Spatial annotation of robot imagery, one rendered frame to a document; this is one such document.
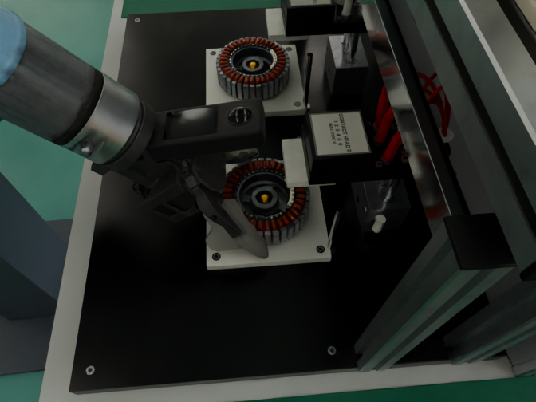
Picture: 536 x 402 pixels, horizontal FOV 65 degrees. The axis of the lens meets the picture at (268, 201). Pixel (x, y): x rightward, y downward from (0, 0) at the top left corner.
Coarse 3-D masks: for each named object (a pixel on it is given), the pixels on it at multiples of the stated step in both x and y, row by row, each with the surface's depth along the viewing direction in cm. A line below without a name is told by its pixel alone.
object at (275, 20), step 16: (288, 0) 55; (304, 0) 55; (320, 0) 55; (336, 0) 59; (272, 16) 59; (288, 16) 55; (304, 16) 55; (320, 16) 55; (336, 16) 57; (352, 16) 57; (272, 32) 58; (288, 32) 56; (304, 32) 57; (320, 32) 57; (336, 32) 57; (352, 32) 57; (352, 48) 61
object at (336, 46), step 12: (336, 36) 66; (336, 48) 64; (360, 48) 64; (336, 60) 63; (360, 60) 63; (336, 72) 63; (348, 72) 63; (360, 72) 63; (336, 84) 65; (348, 84) 65; (360, 84) 65
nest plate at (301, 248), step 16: (320, 192) 56; (320, 208) 54; (208, 224) 53; (304, 224) 53; (320, 224) 53; (288, 240) 52; (304, 240) 52; (320, 240) 52; (208, 256) 51; (224, 256) 51; (240, 256) 51; (256, 256) 51; (272, 256) 51; (288, 256) 51; (304, 256) 51; (320, 256) 51
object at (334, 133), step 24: (312, 120) 44; (336, 120) 44; (360, 120) 44; (288, 144) 47; (312, 144) 42; (336, 144) 42; (360, 144) 42; (384, 144) 45; (288, 168) 46; (312, 168) 42; (336, 168) 43; (360, 168) 43; (384, 168) 43; (408, 168) 43
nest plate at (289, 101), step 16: (288, 48) 71; (208, 64) 69; (208, 80) 67; (288, 80) 67; (208, 96) 65; (224, 96) 65; (288, 96) 65; (272, 112) 64; (288, 112) 64; (304, 112) 64
